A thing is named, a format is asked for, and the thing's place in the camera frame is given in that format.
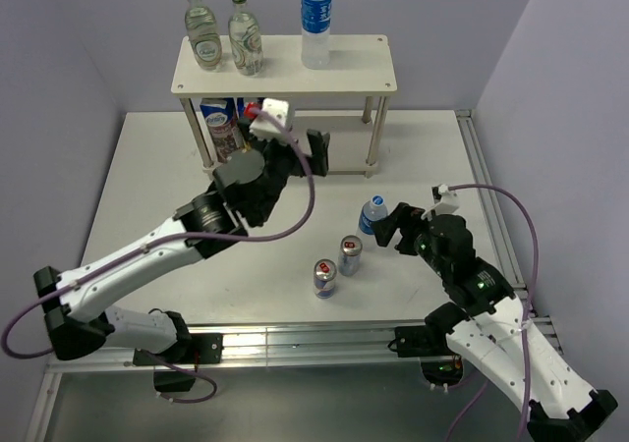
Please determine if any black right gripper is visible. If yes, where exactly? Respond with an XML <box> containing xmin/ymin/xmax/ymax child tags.
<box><xmin>370</xmin><ymin>200</ymin><xmax>449</xmax><ymax>276</ymax></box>

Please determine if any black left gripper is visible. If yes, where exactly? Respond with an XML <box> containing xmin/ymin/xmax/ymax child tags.
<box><xmin>240</xmin><ymin>119</ymin><xmax>330</xmax><ymax>224</ymax></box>

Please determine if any water bottle blue label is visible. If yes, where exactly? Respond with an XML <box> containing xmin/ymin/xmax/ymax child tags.
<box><xmin>358</xmin><ymin>195</ymin><xmax>388</xmax><ymax>236</ymax></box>
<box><xmin>301</xmin><ymin>0</ymin><xmax>332</xmax><ymax>70</ymax></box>

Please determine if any glass soda bottle green cap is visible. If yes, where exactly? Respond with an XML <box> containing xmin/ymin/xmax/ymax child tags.
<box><xmin>185</xmin><ymin>0</ymin><xmax>222</xmax><ymax>71</ymax></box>

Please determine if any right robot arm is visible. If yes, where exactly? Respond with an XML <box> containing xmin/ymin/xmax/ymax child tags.
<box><xmin>372</xmin><ymin>203</ymin><xmax>618</xmax><ymax>441</ymax></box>

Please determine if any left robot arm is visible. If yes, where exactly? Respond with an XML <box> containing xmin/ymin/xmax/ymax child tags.
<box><xmin>34</xmin><ymin>130</ymin><xmax>330</xmax><ymax>363</ymax></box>

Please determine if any white two-tier shelf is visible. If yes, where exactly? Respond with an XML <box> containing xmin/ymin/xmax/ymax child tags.
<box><xmin>171</xmin><ymin>34</ymin><xmax>397</xmax><ymax>177</ymax></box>

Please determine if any silver blue energy drink can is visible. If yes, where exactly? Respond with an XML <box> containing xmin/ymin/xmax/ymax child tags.
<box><xmin>338</xmin><ymin>236</ymin><xmax>363</xmax><ymax>277</ymax></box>

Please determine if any yellow pineapple juice carton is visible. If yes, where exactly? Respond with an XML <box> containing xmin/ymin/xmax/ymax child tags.
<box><xmin>236</xmin><ymin>97</ymin><xmax>254</xmax><ymax>118</ymax></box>

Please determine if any purple grape juice carton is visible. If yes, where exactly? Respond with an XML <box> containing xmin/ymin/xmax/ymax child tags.
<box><xmin>200</xmin><ymin>98</ymin><xmax>245</xmax><ymax>163</ymax></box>

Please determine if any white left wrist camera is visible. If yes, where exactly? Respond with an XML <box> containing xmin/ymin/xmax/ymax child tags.
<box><xmin>244</xmin><ymin>98</ymin><xmax>295</xmax><ymax>144</ymax></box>

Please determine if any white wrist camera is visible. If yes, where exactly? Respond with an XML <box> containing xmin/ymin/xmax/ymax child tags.
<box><xmin>244</xmin><ymin>98</ymin><xmax>295</xmax><ymax>144</ymax></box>
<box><xmin>422</xmin><ymin>184</ymin><xmax>459</xmax><ymax>220</ymax></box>

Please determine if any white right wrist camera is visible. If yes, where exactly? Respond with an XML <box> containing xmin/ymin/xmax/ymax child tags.
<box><xmin>422</xmin><ymin>184</ymin><xmax>459</xmax><ymax>220</ymax></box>

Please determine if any aluminium side rail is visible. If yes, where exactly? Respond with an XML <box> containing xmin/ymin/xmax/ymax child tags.
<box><xmin>455</xmin><ymin>110</ymin><xmax>527</xmax><ymax>292</ymax></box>

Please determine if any aluminium mounting rail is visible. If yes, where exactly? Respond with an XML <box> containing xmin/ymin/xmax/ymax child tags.
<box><xmin>45</xmin><ymin>320</ymin><xmax>424</xmax><ymax>373</ymax></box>

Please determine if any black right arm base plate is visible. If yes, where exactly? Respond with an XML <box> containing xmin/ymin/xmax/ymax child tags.
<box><xmin>387</xmin><ymin>324</ymin><xmax>451</xmax><ymax>358</ymax></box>

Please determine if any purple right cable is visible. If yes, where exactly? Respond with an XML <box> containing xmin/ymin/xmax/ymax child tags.
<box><xmin>444</xmin><ymin>184</ymin><xmax>540</xmax><ymax>442</ymax></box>

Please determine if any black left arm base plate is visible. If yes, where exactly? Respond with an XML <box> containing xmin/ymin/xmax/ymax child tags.
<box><xmin>156</xmin><ymin>333</ymin><xmax>223</xmax><ymax>365</ymax></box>

